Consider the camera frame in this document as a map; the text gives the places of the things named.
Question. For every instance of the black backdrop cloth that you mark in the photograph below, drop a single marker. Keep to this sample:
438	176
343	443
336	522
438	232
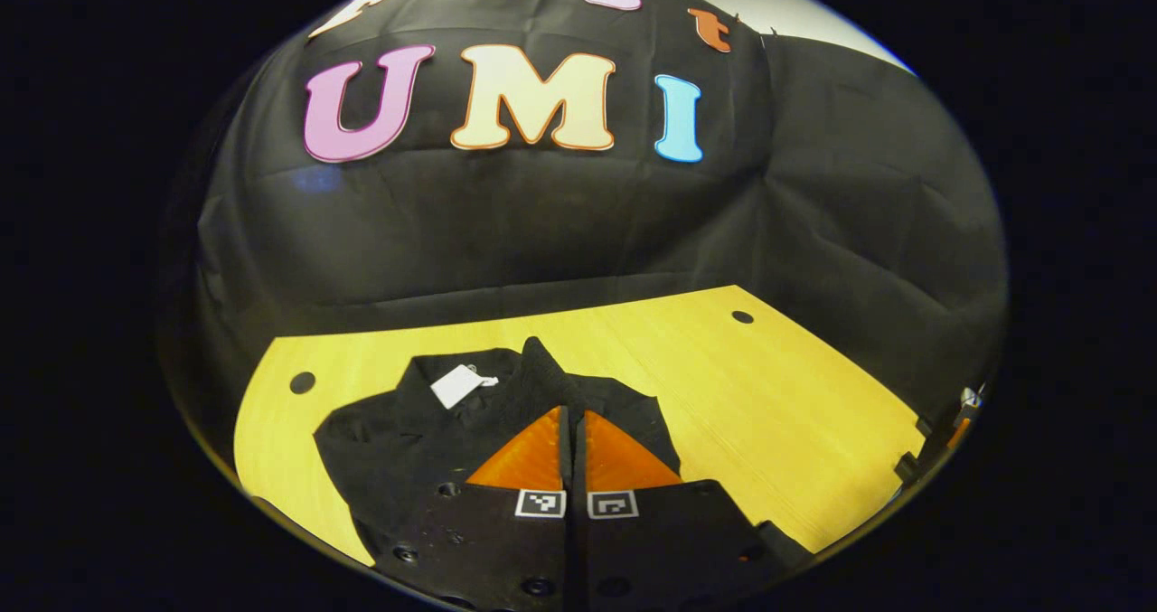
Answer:
542	223

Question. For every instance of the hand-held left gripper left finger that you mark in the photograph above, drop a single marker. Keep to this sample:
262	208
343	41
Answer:
562	558

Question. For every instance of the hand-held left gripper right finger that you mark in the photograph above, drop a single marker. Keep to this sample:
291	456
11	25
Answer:
587	558

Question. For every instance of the black collared shirt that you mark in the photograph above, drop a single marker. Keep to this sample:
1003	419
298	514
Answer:
398	440

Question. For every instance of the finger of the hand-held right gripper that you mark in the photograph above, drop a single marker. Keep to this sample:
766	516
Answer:
959	433

